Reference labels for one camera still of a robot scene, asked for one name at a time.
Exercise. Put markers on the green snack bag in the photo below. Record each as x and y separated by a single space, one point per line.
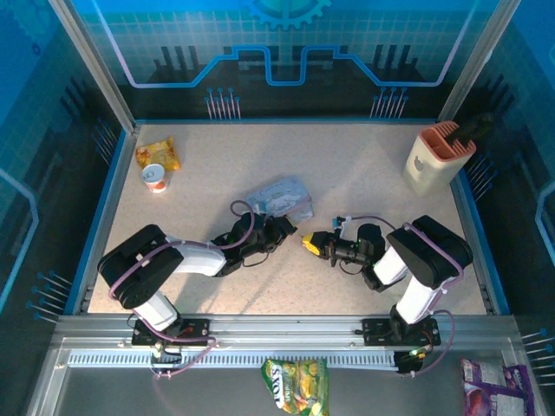
299 385

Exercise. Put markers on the beige holder with orange top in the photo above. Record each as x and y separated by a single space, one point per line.
429 169

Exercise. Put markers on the aluminium table side rail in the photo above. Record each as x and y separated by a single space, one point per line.
474 247
106 225

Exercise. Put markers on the white can with orange print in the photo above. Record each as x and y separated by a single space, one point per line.
155 180

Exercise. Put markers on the yellow corn chip snack bag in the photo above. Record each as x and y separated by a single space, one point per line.
158 154

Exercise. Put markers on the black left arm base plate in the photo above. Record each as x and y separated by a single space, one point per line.
195 331

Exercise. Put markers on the aluminium mounting rail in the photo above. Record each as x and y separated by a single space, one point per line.
282 325

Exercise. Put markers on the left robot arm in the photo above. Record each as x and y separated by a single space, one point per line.
143 264

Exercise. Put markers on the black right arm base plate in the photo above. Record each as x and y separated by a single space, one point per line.
377 331

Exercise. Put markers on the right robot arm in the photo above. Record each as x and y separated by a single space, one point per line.
433 255

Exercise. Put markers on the aluminium frame post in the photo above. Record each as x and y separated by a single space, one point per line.
477 60
93 65

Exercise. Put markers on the purple snack bag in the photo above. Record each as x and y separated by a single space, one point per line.
494 390

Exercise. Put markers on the pale blue cartoon tin box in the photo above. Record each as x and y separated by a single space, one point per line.
282 195

